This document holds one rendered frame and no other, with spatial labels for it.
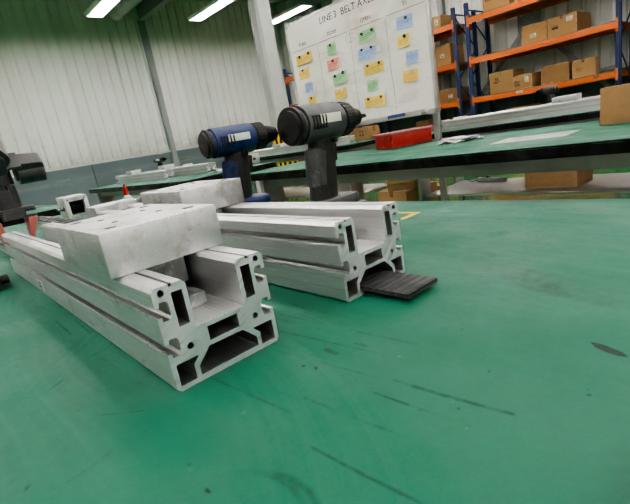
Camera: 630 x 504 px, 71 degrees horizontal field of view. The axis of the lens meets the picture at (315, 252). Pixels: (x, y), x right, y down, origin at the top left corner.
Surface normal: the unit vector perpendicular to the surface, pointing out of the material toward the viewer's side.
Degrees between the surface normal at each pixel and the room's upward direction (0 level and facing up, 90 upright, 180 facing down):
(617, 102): 89
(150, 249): 90
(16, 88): 90
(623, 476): 0
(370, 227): 90
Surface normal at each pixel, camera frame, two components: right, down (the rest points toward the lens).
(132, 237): 0.66, 0.08
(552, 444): -0.17, -0.95
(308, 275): -0.73, 0.29
